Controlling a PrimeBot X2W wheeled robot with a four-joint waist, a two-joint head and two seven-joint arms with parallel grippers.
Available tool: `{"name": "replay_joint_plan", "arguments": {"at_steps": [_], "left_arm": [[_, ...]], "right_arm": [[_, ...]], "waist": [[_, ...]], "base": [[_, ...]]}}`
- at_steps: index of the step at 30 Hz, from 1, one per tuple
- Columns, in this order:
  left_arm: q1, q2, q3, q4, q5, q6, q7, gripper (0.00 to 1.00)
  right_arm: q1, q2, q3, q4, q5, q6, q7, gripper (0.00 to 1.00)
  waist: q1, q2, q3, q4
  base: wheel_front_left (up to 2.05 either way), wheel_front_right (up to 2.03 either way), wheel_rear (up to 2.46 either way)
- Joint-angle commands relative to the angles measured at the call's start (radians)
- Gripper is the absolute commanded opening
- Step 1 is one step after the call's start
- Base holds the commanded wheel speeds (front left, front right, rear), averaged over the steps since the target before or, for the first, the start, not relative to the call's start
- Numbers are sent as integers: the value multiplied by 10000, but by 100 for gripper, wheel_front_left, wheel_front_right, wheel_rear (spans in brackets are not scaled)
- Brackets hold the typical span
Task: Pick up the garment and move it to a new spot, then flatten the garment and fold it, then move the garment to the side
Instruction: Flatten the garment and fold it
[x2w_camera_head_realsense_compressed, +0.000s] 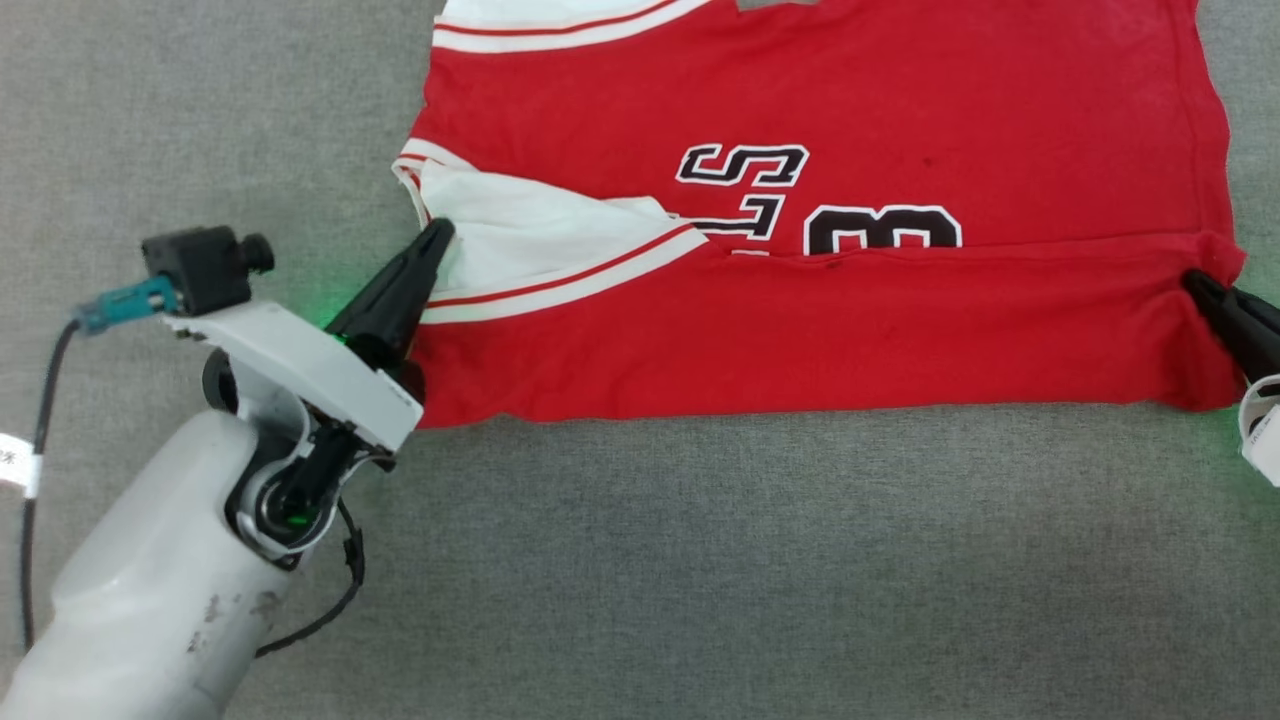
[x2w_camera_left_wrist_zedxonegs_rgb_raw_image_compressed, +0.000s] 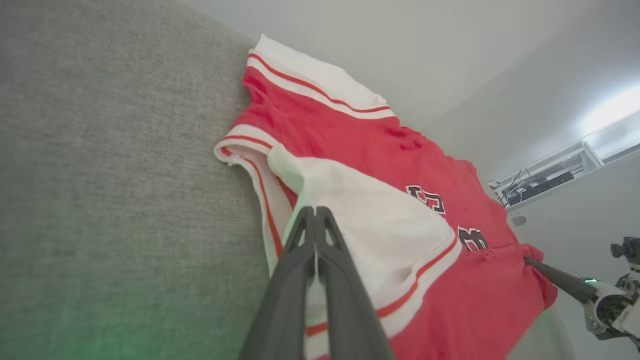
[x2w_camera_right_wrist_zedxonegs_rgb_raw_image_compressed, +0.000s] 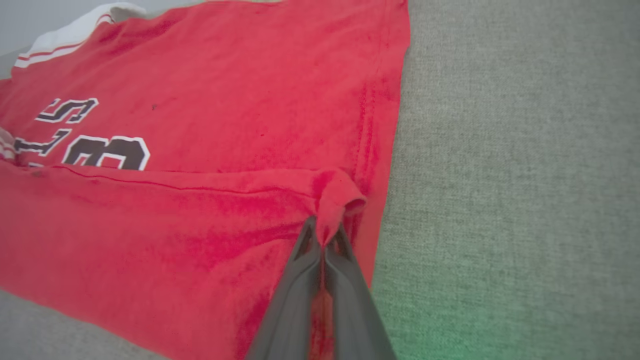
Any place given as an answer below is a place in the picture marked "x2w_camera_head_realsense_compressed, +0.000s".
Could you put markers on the teal left camera connector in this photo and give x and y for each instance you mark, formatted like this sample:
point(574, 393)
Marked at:
point(130, 302)

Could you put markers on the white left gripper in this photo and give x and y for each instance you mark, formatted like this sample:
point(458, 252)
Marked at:
point(300, 370)

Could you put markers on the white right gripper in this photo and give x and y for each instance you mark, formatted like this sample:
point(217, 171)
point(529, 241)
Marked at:
point(1265, 430)

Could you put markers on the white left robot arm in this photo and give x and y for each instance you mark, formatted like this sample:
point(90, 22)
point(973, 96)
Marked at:
point(140, 600)

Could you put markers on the grey felt table cover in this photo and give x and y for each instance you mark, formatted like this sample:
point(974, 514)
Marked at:
point(700, 570)

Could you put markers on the red white sports jersey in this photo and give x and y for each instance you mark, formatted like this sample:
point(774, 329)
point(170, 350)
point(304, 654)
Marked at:
point(900, 330)

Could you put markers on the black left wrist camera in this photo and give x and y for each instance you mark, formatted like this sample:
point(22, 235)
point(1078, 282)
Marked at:
point(200, 268)

